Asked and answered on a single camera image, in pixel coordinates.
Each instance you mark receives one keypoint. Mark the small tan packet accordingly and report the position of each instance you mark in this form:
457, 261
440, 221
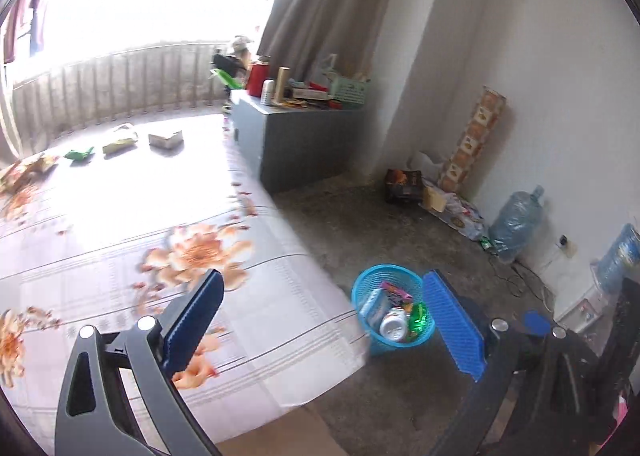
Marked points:
120, 140

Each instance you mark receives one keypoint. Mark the blue plastic wastebasket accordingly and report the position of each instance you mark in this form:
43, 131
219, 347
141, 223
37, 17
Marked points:
382, 345

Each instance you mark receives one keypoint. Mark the yellow packet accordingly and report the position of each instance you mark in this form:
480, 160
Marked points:
435, 198

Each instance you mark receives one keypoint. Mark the green plastic storage basket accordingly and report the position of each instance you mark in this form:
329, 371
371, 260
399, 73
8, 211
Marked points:
350, 94

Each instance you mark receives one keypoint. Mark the pink hanging garment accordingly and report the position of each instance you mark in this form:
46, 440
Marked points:
11, 36

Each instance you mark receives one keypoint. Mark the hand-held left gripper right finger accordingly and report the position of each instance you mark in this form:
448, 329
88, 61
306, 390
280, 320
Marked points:
455, 326

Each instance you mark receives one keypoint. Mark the small white bottle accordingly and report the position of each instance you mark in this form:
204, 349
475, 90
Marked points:
268, 92

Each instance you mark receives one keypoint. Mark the crumpled white plastic bag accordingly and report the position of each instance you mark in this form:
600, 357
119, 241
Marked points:
425, 161

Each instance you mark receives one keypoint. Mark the light blue box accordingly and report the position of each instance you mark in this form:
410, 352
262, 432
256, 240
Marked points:
372, 306

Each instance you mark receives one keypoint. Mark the purple chip bag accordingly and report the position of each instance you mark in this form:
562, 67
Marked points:
392, 292

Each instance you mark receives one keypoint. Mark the red thermos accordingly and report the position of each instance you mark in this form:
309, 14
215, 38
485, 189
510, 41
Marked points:
257, 79

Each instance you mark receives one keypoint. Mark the tile patterned long box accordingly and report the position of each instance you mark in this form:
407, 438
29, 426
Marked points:
472, 136

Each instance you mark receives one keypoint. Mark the small grey box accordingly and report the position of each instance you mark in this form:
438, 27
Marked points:
166, 140

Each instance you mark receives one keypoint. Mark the white strawberry drink bottle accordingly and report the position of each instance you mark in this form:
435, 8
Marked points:
394, 325

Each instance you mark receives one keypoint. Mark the beige cloth bundle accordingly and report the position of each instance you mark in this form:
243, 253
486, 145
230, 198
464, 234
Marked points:
240, 44

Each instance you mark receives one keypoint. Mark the red flat box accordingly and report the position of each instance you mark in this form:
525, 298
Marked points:
312, 94

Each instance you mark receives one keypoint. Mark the clear plastic bag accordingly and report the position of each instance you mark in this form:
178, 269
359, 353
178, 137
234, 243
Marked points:
465, 216

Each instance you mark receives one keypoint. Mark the cardboard tube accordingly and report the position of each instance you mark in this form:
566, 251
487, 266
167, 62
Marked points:
282, 84

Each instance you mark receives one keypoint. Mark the clear blue water jug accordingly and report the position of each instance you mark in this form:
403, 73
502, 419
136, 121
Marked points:
517, 226
617, 256

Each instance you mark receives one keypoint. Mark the dark snack bag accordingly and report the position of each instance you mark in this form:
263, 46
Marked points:
402, 183

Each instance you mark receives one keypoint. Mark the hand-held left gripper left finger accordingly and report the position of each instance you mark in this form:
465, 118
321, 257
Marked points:
195, 321

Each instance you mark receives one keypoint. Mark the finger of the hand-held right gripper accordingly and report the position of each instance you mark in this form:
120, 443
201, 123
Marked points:
536, 322

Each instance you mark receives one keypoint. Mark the black bag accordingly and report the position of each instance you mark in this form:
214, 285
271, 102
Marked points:
227, 64

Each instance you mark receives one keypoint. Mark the green snack bag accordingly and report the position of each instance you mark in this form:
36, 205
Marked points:
417, 318

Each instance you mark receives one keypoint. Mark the wall socket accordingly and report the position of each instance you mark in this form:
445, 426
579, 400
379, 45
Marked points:
565, 243

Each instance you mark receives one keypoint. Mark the green plastic sheet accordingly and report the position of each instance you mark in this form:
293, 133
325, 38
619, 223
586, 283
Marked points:
232, 82

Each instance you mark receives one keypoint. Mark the dark red hanging garment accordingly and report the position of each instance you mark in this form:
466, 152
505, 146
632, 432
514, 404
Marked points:
37, 26

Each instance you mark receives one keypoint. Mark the small green packet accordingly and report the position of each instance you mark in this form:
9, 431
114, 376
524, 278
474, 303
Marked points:
80, 154

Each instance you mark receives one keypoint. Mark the metal balcony railing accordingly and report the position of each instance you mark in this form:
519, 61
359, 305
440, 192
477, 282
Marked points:
125, 81

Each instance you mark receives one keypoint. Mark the grey cabinet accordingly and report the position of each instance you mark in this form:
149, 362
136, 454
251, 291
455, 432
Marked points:
300, 146

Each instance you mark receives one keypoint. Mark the beige curtain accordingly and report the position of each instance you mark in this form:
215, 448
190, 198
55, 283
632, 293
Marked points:
7, 126

